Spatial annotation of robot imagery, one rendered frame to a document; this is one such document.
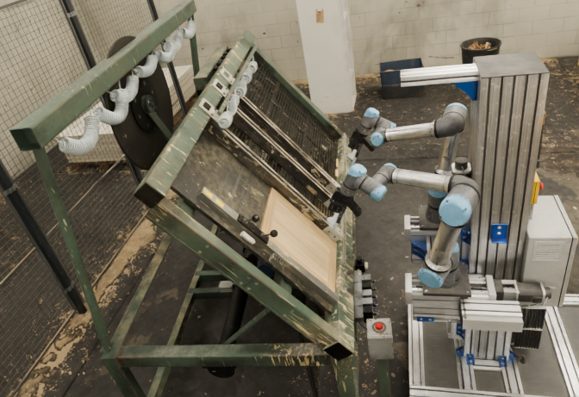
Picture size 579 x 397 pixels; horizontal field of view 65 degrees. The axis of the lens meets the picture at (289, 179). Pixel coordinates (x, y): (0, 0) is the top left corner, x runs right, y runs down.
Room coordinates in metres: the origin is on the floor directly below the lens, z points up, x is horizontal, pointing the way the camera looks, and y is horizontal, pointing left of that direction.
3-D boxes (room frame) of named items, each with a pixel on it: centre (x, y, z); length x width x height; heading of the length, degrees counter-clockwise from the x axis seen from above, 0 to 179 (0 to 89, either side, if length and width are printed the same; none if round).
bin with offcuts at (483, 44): (5.81, -2.86, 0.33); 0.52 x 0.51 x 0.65; 162
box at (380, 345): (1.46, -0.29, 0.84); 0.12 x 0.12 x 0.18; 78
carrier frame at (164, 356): (2.65, 0.32, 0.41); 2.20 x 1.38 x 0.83; 168
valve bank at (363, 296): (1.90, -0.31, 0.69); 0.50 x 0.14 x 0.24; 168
